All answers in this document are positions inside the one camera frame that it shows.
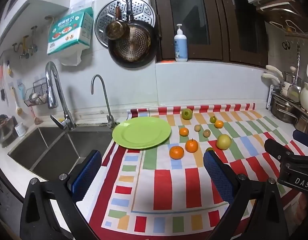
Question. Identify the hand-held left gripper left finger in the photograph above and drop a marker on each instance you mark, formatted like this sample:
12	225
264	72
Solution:
86	177

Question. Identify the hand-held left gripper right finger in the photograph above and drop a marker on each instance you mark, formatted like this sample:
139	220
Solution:
219	180

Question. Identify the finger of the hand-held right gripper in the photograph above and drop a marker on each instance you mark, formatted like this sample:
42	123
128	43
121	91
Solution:
304	137
276	148

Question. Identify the small green fruit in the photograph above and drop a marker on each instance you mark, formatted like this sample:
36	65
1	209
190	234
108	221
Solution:
209	149

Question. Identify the yellow pear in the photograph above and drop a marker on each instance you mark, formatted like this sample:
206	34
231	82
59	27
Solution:
224	141

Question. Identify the orange tangerine with stem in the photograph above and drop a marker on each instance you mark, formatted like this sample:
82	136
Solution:
191	145

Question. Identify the small brown round fruit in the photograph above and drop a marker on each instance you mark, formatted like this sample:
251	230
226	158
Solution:
206	132
197	128

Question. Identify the green plate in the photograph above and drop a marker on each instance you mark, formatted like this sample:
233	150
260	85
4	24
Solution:
141	132

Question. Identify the steel pot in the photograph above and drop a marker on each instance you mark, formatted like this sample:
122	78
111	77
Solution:
281	107
304	123

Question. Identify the stainless steel sink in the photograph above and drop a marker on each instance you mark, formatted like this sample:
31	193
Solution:
56	150

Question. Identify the white ceramic jar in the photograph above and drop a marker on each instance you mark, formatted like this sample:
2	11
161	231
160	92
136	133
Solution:
307	96

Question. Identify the metal ladle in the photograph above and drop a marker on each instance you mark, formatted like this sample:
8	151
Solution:
295	90

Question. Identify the striped colourful tablecloth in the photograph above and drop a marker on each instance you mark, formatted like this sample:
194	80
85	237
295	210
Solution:
169	180

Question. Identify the small orange tangerine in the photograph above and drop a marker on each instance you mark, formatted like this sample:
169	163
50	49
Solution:
219	124

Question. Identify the green apple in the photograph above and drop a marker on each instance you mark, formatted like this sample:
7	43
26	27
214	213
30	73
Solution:
187	113

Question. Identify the thin gooseneck faucet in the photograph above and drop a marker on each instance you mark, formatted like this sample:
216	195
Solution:
101	97

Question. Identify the white cup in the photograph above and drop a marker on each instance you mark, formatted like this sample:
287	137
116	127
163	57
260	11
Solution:
20	129

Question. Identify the black scissors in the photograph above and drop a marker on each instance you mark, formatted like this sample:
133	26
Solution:
286	45

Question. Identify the large chrome faucet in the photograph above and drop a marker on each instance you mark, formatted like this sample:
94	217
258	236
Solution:
53	87

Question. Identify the dark pot with dishes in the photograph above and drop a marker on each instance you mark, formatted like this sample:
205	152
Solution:
2	128

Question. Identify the hanging kitchen brush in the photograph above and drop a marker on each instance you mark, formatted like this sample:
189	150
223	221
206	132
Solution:
16	102

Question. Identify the clear plastic bag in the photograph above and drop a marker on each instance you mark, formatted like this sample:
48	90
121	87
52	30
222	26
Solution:
71	59

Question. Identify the large black frying pan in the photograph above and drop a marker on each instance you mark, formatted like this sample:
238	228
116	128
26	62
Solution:
134	47

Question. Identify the white pump soap bottle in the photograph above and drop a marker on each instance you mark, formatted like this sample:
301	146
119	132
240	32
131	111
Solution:
181	45

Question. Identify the green tissue pack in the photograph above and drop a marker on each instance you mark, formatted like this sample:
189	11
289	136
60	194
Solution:
68	32

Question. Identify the small brass pan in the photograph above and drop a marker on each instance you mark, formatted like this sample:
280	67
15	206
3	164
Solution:
116	30

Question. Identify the round metal steamer plate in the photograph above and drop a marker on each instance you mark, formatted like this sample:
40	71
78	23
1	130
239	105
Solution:
144	10

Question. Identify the dark wooden window frame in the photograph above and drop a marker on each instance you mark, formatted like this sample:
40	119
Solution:
219	17

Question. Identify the yellow wall hook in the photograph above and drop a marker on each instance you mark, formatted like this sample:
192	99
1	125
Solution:
22	46

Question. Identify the metal wall hook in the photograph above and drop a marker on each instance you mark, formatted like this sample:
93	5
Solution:
33	37

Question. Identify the white wall cabinet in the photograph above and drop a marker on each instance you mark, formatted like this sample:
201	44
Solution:
43	2

